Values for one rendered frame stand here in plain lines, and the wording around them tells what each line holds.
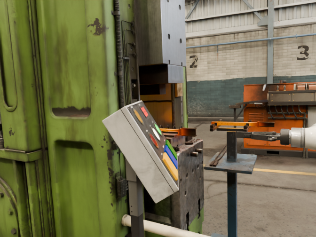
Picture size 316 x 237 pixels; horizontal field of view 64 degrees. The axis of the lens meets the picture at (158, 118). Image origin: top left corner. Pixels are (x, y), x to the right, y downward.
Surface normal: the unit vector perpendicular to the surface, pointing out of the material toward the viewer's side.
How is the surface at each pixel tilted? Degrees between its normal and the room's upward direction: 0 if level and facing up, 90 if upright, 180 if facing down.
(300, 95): 90
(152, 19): 90
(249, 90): 90
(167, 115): 90
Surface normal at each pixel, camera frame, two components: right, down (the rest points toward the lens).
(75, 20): -0.48, 0.11
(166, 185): -0.07, 0.12
